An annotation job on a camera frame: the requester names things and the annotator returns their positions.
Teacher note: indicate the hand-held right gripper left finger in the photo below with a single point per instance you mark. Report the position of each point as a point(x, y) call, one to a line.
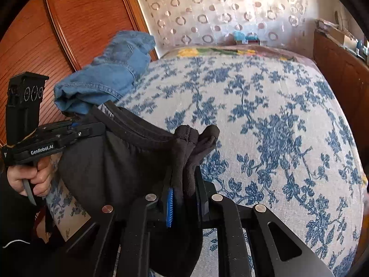
point(170, 207)

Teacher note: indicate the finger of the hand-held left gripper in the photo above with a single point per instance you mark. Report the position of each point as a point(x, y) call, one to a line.
point(62, 124)
point(83, 132)

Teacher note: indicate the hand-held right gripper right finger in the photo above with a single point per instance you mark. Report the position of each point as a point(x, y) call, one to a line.
point(206, 205)

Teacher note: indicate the black pants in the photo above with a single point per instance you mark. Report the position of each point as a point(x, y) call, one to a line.
point(129, 164)

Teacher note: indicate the person's left forearm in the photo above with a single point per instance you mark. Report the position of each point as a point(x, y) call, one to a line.
point(20, 228)

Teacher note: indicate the person's left hand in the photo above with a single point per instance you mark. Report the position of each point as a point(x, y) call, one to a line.
point(40, 179)

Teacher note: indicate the blue jeans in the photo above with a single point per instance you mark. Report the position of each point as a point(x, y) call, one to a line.
point(109, 72)

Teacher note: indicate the blue floral bedspread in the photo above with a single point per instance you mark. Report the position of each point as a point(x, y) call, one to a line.
point(259, 135)

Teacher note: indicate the wooden wardrobe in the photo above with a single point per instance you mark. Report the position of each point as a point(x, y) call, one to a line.
point(57, 34)

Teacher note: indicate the pink yellow flowered blanket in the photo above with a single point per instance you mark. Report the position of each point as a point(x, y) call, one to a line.
point(230, 52)

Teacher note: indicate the teal packet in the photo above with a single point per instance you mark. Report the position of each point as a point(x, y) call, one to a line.
point(245, 38)

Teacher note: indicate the circle-patterned sheer curtain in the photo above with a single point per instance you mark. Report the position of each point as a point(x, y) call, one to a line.
point(224, 8)

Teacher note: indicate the wooden sideboard cabinet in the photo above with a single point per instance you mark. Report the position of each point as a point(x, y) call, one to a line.
point(343, 72)

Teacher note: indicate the cardboard box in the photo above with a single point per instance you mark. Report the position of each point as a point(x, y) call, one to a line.
point(337, 36)

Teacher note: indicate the stack of papers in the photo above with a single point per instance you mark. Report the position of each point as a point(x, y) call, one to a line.
point(324, 24)

